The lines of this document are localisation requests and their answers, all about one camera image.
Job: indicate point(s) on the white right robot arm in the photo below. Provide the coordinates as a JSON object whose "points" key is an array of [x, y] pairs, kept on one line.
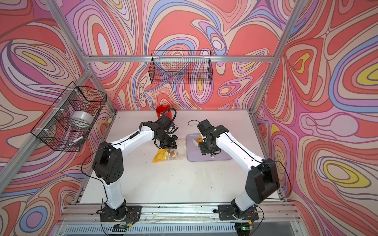
{"points": [[262, 175]]}

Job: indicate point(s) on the lavender plastic tray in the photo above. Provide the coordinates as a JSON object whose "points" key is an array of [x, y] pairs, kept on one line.
{"points": [[194, 154]]}

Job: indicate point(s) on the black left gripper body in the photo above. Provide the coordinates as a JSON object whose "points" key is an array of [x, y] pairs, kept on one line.
{"points": [[168, 141]]}

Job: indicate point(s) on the black wire basket on wall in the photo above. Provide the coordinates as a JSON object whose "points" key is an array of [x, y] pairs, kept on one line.
{"points": [[181, 67], [57, 132]]}

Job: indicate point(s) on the red cup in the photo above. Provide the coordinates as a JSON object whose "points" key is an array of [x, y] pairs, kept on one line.
{"points": [[161, 109]]}

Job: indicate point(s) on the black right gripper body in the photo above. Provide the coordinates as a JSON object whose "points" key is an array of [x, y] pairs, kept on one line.
{"points": [[206, 148]]}

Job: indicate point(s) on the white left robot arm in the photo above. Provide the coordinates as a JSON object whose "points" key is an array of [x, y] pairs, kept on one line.
{"points": [[108, 164]]}

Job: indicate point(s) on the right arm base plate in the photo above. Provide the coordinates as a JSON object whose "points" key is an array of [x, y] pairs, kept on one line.
{"points": [[231, 212]]}

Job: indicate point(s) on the black wire basket on left wall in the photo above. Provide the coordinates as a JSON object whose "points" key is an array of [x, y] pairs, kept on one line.
{"points": [[57, 132]]}

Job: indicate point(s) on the black wire basket on back wall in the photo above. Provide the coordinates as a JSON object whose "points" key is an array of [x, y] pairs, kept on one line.
{"points": [[181, 67]]}

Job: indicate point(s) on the metal tongs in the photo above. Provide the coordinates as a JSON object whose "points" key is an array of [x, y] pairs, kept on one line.
{"points": [[195, 142]]}

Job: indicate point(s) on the aluminium corner frame post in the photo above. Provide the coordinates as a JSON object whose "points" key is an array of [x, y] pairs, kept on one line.
{"points": [[293, 18]]}

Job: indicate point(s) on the clear resealable bag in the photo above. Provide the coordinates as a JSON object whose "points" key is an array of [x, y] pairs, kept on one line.
{"points": [[172, 154]]}

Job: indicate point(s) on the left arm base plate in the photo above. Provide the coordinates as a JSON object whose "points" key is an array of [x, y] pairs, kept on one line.
{"points": [[127, 214]]}

